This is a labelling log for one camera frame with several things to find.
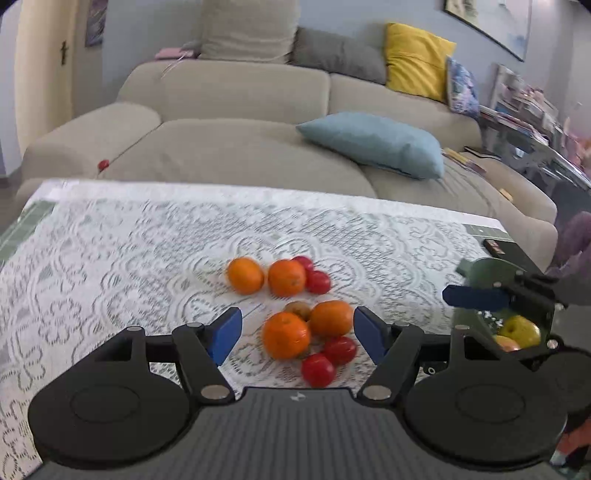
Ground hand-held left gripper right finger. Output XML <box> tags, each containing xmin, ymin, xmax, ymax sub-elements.
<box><xmin>353</xmin><ymin>305</ymin><xmax>499</xmax><ymax>404</ymax></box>

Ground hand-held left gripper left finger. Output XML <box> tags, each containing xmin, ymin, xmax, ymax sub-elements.
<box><xmin>95</xmin><ymin>307</ymin><xmax>243</xmax><ymax>403</ymax></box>

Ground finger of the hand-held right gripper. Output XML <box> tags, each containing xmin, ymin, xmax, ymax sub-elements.
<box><xmin>508</xmin><ymin>339</ymin><xmax>566</xmax><ymax>370</ymax></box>
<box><xmin>442</xmin><ymin>272</ymin><xmax>566</xmax><ymax>312</ymax></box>

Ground green bowl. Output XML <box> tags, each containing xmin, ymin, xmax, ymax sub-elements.
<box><xmin>456</xmin><ymin>257</ymin><xmax>555</xmax><ymax>365</ymax></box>

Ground orange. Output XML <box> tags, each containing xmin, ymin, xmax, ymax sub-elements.
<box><xmin>268</xmin><ymin>259</ymin><xmax>307</xmax><ymax>298</ymax></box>
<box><xmin>262</xmin><ymin>311</ymin><xmax>311</xmax><ymax>361</ymax></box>
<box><xmin>308</xmin><ymin>300</ymin><xmax>355</xmax><ymax>337</ymax></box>
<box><xmin>226</xmin><ymin>257</ymin><xmax>266</xmax><ymax>296</ymax></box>

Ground brown kiwi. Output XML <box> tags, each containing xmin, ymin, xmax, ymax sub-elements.
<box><xmin>283</xmin><ymin>300</ymin><xmax>314</xmax><ymax>322</ymax></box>

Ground orange cloth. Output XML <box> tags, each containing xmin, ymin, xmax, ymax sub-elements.
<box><xmin>551</xmin><ymin>415</ymin><xmax>591</xmax><ymax>472</ymax></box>

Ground white lace tablecloth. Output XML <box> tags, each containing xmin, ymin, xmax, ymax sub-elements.
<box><xmin>0</xmin><ymin>180</ymin><xmax>513</xmax><ymax>480</ymax></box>

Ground colourful books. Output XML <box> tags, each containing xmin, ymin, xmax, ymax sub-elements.
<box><xmin>441</xmin><ymin>147</ymin><xmax>488</xmax><ymax>174</ymax></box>

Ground dark book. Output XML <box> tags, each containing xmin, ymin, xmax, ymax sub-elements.
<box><xmin>463</xmin><ymin>145</ymin><xmax>502</xmax><ymax>161</ymax></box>

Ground cluttered grey desk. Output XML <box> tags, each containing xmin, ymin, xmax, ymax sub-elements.
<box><xmin>480</xmin><ymin>65</ymin><xmax>591</xmax><ymax>185</ymax></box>

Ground light blue pillow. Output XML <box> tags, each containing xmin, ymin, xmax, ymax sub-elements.
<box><xmin>295</xmin><ymin>112</ymin><xmax>446</xmax><ymax>180</ymax></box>

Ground beige sofa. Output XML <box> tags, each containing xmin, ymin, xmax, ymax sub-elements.
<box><xmin>21</xmin><ymin>60</ymin><xmax>559</xmax><ymax>273</ymax></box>

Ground blue floral cushion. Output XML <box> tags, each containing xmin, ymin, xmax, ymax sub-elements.
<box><xmin>445</xmin><ymin>56</ymin><xmax>481</xmax><ymax>118</ymax></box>

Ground yellow cushion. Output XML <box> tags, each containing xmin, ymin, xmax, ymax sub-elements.
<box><xmin>384</xmin><ymin>22</ymin><xmax>457</xmax><ymax>103</ymax></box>

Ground grey cushion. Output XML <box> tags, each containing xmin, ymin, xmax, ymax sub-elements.
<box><xmin>291</xmin><ymin>27</ymin><xmax>387</xmax><ymax>85</ymax></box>

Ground pink item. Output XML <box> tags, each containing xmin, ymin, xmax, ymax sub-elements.
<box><xmin>154</xmin><ymin>46</ymin><xmax>199</xmax><ymax>61</ymax></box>

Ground beige cushion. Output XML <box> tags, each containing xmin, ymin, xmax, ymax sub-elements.
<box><xmin>198</xmin><ymin>0</ymin><xmax>301</xmax><ymax>63</ymax></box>

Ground framed wall picture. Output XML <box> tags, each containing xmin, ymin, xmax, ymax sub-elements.
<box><xmin>443</xmin><ymin>0</ymin><xmax>534</xmax><ymax>62</ymax></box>

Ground wall poster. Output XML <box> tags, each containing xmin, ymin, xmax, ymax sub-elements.
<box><xmin>85</xmin><ymin>0</ymin><xmax>109</xmax><ymax>47</ymax></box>

